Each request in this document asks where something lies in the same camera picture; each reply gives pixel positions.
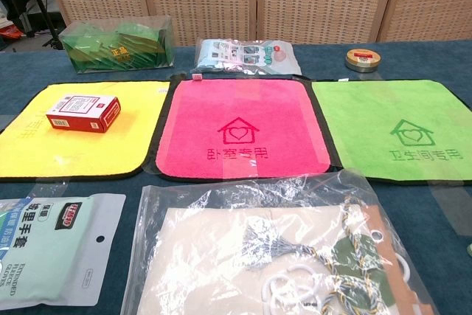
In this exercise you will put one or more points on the round metal tin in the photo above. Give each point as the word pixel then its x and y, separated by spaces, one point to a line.
pixel 364 60

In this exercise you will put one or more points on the bagged beige curtain with rings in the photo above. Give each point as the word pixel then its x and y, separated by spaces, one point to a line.
pixel 221 256

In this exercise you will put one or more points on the pink microfiber cloth house print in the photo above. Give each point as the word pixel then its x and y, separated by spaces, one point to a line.
pixel 239 106

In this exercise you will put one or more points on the yellow microfiber cloth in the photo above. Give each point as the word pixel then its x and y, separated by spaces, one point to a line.
pixel 92 152

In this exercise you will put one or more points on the plastic bag of face masks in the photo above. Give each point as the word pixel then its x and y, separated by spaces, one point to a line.
pixel 243 57

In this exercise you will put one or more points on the green microfiber cloth house print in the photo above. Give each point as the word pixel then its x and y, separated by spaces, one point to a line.
pixel 368 123

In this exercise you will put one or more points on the packaged mint green gloves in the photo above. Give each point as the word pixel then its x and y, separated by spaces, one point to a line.
pixel 48 248

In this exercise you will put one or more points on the black tripod stand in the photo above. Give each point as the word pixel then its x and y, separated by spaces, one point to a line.
pixel 41 1

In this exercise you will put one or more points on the clear box of green packets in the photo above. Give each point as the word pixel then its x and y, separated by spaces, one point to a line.
pixel 118 47

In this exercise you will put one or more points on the red and white carton box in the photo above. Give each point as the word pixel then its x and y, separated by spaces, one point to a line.
pixel 83 114

